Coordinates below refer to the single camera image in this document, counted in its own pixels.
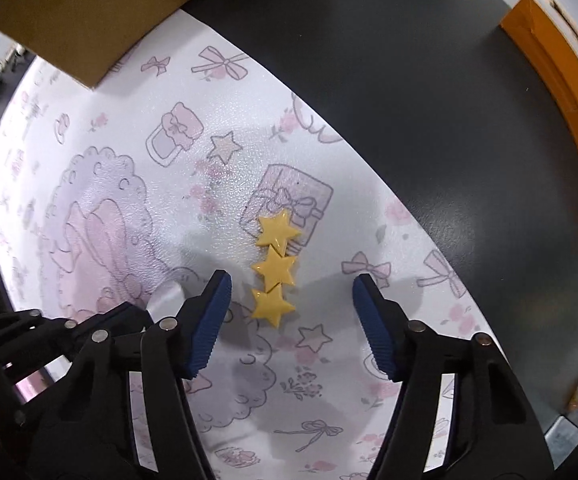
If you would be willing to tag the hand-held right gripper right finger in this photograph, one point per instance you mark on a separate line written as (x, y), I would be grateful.
(375, 330)

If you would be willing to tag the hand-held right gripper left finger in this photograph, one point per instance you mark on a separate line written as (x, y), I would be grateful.
(209, 327)

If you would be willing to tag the yellow star hair clip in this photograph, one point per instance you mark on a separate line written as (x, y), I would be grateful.
(274, 270)

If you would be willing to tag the cardboard box with red tape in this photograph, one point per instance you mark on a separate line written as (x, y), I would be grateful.
(94, 10)

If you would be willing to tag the white pink printed mat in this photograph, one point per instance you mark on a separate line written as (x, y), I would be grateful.
(119, 170)

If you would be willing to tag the orange box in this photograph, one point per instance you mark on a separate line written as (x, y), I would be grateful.
(559, 75)

